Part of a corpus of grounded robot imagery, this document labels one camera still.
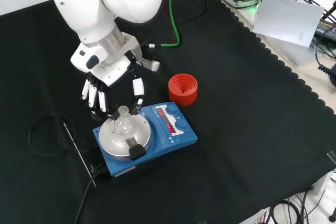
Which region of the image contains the pale white board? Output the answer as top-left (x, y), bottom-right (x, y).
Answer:
top-left (252, 0), bottom-right (326, 49)

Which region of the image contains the black bench cloth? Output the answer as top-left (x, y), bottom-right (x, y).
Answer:
top-left (0, 0), bottom-right (336, 224)

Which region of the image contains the clear glass round-bottom flask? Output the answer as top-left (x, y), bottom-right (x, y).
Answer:
top-left (113, 105), bottom-right (133, 134)

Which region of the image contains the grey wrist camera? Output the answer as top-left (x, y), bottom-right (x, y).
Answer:
top-left (138, 57), bottom-right (161, 72)

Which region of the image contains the heater with blue base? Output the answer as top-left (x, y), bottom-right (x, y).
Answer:
top-left (92, 101), bottom-right (199, 180)

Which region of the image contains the thin metal probe rod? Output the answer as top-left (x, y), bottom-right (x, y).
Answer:
top-left (61, 121), bottom-right (97, 188)

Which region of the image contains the black heater power cable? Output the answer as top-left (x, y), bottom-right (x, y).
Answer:
top-left (72, 164), bottom-right (106, 224)

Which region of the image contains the black power adapter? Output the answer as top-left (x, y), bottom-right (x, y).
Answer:
top-left (313, 17), bottom-right (336, 39)

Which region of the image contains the black ribbed cable connector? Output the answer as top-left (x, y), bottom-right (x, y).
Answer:
top-left (318, 62), bottom-right (336, 89)

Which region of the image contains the thin black probe cable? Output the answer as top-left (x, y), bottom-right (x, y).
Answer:
top-left (28, 113), bottom-right (91, 157)

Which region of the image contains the orange stepped flask stand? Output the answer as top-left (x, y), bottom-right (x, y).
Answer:
top-left (167, 73), bottom-right (200, 107)

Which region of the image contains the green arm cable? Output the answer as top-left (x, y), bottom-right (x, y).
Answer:
top-left (148, 0), bottom-right (182, 50)

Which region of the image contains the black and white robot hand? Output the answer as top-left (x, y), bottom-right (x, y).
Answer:
top-left (70, 43), bottom-right (145, 120)

